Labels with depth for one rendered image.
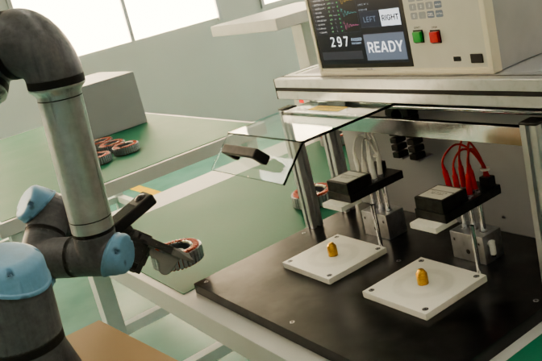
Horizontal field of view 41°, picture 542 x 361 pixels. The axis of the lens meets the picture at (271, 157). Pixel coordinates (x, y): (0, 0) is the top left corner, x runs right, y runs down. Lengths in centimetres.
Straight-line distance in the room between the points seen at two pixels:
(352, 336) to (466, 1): 56
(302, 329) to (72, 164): 48
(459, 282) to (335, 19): 54
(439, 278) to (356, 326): 18
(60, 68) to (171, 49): 502
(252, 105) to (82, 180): 542
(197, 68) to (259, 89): 68
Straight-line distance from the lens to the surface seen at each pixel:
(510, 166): 138
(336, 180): 143
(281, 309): 131
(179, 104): 625
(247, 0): 663
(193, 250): 153
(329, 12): 142
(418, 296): 124
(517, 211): 141
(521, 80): 111
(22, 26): 123
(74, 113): 124
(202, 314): 143
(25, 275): 106
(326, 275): 137
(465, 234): 133
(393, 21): 130
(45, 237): 138
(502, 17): 120
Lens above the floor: 136
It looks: 15 degrees down
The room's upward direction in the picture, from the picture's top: 14 degrees counter-clockwise
